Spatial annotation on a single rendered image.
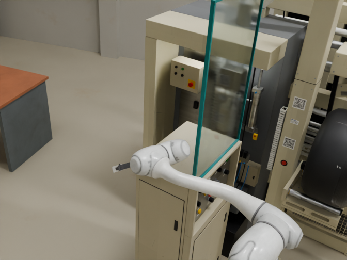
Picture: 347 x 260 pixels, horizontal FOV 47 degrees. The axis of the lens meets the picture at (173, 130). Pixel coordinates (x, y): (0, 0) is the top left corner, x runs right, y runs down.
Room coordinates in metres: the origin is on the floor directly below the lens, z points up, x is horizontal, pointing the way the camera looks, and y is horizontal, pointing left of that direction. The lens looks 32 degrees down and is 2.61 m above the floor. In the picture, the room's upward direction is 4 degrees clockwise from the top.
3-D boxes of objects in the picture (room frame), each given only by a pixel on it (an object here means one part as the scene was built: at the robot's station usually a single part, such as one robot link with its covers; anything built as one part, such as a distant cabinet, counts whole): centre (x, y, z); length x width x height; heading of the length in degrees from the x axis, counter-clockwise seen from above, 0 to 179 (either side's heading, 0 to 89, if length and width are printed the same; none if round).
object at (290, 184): (2.18, -0.86, 0.90); 0.40 x 0.03 x 0.10; 149
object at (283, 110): (2.22, -0.69, 1.19); 0.05 x 0.04 x 0.48; 149
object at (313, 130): (2.53, -1.02, 1.05); 0.20 x 0.15 x 0.30; 59
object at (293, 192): (1.97, -0.94, 0.90); 0.35 x 0.05 x 0.05; 59
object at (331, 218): (1.97, -0.94, 0.84); 0.36 x 0.09 x 0.06; 59
